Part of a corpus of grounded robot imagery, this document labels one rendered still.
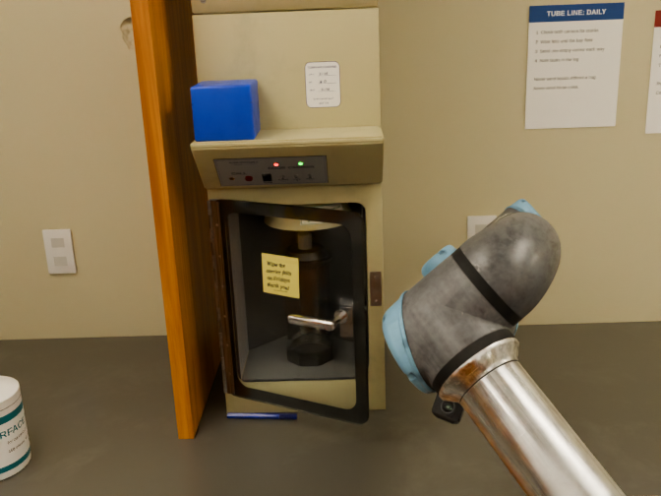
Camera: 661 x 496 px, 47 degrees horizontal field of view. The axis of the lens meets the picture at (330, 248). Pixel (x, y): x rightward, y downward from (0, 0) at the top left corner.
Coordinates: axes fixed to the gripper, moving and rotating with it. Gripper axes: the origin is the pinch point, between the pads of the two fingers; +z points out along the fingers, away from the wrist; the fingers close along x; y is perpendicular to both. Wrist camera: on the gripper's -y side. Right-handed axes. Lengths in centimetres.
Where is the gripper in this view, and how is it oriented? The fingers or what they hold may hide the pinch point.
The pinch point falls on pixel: (441, 392)
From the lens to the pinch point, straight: 109.3
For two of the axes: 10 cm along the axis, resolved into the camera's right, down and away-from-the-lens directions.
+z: -4.1, 1.6, -9.0
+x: 8.8, 3.3, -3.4
